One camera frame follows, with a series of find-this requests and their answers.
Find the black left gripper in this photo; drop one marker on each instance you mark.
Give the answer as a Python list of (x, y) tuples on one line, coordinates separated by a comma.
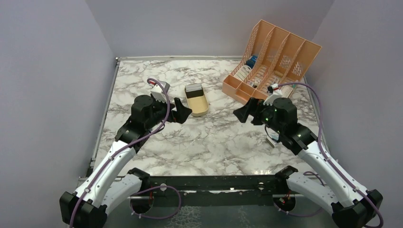
[(179, 116)]

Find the blue bottle in organizer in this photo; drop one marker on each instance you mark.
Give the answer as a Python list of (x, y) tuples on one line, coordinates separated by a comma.
[(251, 61)]

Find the black mounting rail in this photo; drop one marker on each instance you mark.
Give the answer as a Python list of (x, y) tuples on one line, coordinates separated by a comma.
[(207, 191)]

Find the beige oval tray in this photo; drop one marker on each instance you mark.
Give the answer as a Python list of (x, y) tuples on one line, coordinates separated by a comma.
[(198, 105)]

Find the orange file organizer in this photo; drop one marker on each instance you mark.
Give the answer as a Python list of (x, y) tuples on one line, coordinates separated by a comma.
[(283, 58)]

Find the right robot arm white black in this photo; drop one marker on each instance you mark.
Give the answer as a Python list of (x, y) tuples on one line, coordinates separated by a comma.
[(350, 204)]

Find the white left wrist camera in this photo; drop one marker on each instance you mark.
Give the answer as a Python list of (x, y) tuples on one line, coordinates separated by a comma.
[(157, 92)]

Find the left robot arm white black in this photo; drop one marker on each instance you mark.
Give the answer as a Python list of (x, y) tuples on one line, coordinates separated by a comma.
[(91, 203)]

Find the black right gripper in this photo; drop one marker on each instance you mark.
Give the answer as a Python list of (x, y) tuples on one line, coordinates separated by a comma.
[(253, 105)]

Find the small items in organizer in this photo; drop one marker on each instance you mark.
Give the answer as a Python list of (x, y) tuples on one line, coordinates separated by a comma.
[(254, 83)]

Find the small white tape dispenser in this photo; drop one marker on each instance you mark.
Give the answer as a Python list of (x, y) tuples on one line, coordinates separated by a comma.
[(273, 139)]

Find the white box in organizer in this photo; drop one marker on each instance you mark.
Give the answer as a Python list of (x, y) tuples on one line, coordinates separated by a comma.
[(243, 72)]

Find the red white medicine box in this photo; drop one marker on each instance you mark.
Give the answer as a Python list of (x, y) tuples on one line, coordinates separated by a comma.
[(287, 90)]

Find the stack of cards in tray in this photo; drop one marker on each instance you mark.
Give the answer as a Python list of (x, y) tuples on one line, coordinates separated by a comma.
[(193, 87)]

